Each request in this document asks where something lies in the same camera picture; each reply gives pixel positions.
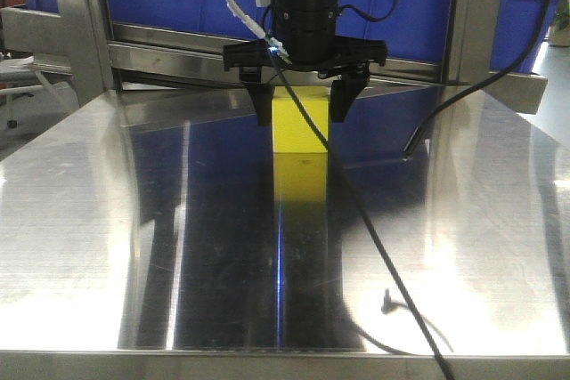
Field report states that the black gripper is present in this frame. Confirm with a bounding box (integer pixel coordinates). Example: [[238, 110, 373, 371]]
[[223, 0, 387, 125]]

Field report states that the yellow foam block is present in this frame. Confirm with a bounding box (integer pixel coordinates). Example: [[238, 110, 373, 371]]
[[272, 86, 330, 153]]

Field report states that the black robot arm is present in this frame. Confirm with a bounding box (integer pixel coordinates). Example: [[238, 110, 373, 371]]
[[223, 0, 387, 125]]

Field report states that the stainless steel shelf rack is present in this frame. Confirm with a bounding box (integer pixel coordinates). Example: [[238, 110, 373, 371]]
[[2, 0, 548, 114]]

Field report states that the blue plastic bin right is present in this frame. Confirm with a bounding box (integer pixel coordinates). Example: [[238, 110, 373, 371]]
[[337, 0, 542, 70]]

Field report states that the green potted plant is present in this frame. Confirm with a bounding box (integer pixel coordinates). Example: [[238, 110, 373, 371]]
[[547, 0, 569, 47]]

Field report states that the black cable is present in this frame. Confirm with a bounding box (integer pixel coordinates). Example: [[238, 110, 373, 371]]
[[262, 0, 562, 380]]

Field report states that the white cable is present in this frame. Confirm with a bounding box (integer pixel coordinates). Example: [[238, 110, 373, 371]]
[[211, 0, 293, 65]]

